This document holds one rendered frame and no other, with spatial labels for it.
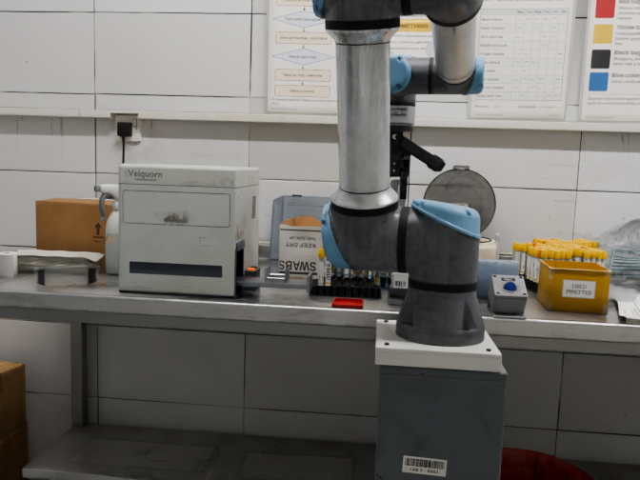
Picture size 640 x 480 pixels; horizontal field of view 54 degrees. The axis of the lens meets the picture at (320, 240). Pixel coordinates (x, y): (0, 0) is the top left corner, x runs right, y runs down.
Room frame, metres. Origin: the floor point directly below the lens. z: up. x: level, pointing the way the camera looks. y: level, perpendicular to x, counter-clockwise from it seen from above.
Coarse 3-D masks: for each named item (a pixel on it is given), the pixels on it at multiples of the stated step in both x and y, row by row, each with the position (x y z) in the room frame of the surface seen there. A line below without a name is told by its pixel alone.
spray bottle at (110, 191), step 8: (104, 192) 1.65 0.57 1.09; (112, 192) 1.66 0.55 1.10; (104, 200) 1.65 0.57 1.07; (104, 208) 1.65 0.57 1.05; (112, 208) 1.68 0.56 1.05; (104, 216) 1.65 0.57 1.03; (112, 216) 1.67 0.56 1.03; (112, 224) 1.66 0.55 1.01; (112, 232) 1.66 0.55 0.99; (112, 240) 1.65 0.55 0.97; (112, 248) 1.66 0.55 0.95; (112, 256) 1.66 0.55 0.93; (112, 264) 1.66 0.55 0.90; (112, 272) 1.66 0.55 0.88
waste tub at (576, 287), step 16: (544, 272) 1.46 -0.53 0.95; (560, 272) 1.39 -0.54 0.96; (576, 272) 1.39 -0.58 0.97; (592, 272) 1.38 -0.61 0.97; (608, 272) 1.38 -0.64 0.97; (544, 288) 1.45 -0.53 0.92; (560, 288) 1.39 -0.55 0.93; (576, 288) 1.39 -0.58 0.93; (592, 288) 1.38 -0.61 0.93; (608, 288) 1.38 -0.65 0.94; (544, 304) 1.43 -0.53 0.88; (560, 304) 1.39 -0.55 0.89; (576, 304) 1.39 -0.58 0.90; (592, 304) 1.38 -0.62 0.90
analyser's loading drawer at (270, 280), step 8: (288, 272) 1.45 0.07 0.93; (240, 280) 1.43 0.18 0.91; (248, 280) 1.43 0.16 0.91; (256, 280) 1.44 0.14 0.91; (264, 280) 1.44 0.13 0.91; (272, 280) 1.42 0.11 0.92; (280, 280) 1.42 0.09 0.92; (288, 280) 1.45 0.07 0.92; (296, 280) 1.46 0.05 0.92; (304, 280) 1.46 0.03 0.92; (280, 288) 1.42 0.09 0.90; (288, 288) 1.41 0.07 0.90; (296, 288) 1.41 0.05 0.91; (304, 288) 1.41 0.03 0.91
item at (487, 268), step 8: (480, 264) 1.47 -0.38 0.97; (488, 264) 1.47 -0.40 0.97; (496, 264) 1.46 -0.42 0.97; (504, 264) 1.46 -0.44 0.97; (512, 264) 1.45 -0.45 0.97; (480, 272) 1.47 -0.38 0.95; (488, 272) 1.47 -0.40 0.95; (496, 272) 1.46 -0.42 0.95; (504, 272) 1.46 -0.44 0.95; (512, 272) 1.45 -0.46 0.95; (480, 280) 1.47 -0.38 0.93; (488, 280) 1.46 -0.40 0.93; (480, 288) 1.47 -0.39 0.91; (488, 288) 1.46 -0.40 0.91; (480, 296) 1.47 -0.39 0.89
